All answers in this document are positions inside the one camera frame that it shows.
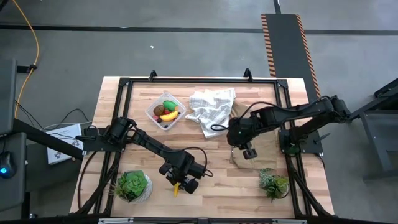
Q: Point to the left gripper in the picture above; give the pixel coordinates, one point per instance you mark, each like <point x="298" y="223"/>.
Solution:
<point x="188" y="168"/>

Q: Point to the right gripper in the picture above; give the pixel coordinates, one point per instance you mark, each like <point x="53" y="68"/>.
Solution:
<point x="242" y="130"/>

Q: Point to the small yellow toy pepper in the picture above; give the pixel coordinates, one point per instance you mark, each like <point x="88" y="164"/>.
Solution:
<point x="176" y="191"/>

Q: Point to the yellow toy banana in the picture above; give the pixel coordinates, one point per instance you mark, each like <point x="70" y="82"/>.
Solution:
<point x="169" y="116"/>

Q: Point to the pink wrinkled toy fruit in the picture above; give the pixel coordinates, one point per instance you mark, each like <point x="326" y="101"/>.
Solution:
<point x="155" y="117"/>

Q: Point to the green toy vegetable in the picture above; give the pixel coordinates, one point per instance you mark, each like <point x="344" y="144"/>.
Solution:
<point x="170" y="105"/>

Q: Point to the brown toy kiwi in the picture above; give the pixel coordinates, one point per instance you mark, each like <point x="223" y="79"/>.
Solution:
<point x="159" y="109"/>

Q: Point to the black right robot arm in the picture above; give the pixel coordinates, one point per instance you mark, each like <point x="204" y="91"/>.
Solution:
<point x="295" y="113"/>

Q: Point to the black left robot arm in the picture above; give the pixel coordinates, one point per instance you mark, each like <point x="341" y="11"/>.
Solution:
<point x="149" y="143"/>

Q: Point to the clear plastic tupperware container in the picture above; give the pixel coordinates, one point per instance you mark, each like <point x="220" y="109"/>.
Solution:
<point x="180" y="105"/>

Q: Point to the brown cloth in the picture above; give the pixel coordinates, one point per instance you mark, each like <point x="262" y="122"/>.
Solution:
<point x="267" y="152"/>

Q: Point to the white checked kitchen towel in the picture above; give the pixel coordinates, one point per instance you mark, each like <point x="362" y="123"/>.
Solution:
<point x="211" y="112"/>

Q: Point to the green succulent in white pot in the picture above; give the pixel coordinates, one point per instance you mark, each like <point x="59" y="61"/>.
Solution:
<point x="132" y="186"/>

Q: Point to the small grey-green succulent plant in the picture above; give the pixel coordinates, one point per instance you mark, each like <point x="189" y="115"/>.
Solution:
<point x="273" y="186"/>

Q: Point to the black striped-edge floor ramp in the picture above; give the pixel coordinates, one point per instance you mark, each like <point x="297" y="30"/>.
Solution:
<point x="289" y="62"/>

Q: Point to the white cardboard box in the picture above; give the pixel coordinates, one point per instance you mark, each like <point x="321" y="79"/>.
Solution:
<point x="66" y="132"/>

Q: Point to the black metal stand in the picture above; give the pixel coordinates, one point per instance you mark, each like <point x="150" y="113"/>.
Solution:
<point x="377" y="149"/>

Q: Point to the black metal beam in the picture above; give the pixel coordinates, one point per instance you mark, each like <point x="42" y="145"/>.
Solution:
<point x="46" y="140"/>

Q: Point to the grey desk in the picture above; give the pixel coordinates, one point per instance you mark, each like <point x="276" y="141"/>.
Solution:
<point x="12" y="193"/>

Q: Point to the black computer mouse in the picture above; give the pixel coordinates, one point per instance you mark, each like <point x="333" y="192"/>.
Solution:
<point x="6" y="165"/>

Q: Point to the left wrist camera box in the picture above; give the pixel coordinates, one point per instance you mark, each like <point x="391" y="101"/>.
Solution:
<point x="164" y="169"/>

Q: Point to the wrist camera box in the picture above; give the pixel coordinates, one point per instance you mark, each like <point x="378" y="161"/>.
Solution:
<point x="164" y="169"/>
<point x="250" y="154"/>

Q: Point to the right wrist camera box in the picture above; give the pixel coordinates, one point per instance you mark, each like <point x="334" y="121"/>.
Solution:
<point x="250" y="154"/>

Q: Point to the black metal table frame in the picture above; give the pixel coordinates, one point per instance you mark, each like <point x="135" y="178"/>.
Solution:
<point x="202" y="80"/>

